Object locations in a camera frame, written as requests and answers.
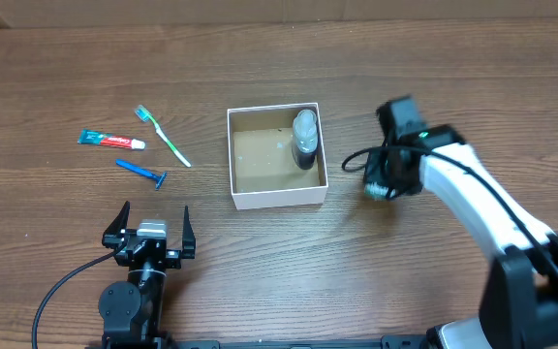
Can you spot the red green toothpaste tube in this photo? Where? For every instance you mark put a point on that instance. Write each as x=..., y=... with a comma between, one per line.
x=105, y=139

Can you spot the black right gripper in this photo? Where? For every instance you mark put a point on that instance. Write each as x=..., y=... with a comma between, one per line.
x=372, y=174

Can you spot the blue disposable razor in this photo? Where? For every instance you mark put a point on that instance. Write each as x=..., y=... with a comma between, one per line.
x=157, y=178

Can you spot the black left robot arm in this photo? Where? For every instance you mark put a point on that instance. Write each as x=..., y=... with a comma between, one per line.
x=132, y=309

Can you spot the green white toothbrush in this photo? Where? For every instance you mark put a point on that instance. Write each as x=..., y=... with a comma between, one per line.
x=146, y=116

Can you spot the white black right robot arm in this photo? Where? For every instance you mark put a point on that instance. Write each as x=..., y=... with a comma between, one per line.
x=519, y=305

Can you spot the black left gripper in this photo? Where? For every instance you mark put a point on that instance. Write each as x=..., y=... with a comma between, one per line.
x=174, y=257

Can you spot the green white soap box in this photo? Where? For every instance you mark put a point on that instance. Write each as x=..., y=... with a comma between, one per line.
x=377, y=192

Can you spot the white cardboard box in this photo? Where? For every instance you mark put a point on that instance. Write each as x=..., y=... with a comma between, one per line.
x=263, y=172

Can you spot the dark bottle with clear cap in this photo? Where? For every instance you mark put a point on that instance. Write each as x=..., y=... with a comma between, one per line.
x=305, y=139

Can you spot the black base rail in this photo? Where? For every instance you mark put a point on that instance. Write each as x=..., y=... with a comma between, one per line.
x=403, y=341

